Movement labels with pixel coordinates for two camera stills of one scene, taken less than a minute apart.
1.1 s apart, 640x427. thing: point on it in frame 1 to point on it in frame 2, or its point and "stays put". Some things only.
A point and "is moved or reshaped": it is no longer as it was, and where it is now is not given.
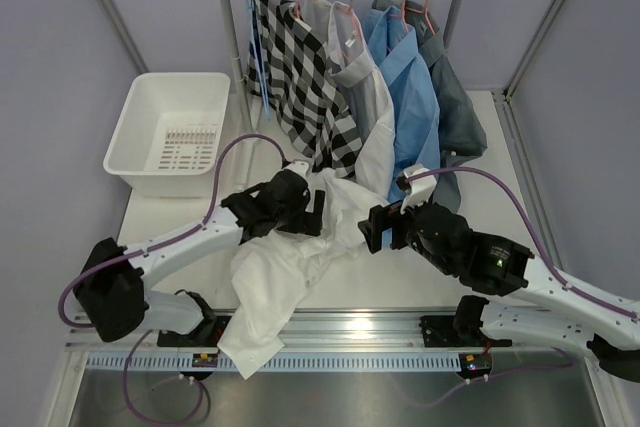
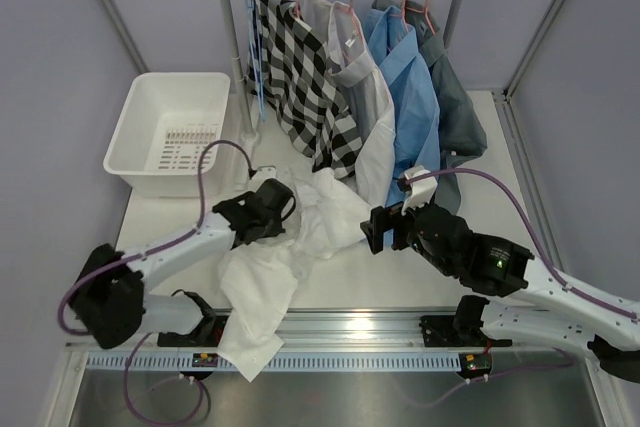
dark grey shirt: (461, 129) stays put
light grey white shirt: (363, 88) stays put
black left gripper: (306, 222) to (276, 228)
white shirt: (275, 269) is moved or reshaped
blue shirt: (417, 126) stays put
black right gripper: (384, 217) stays put
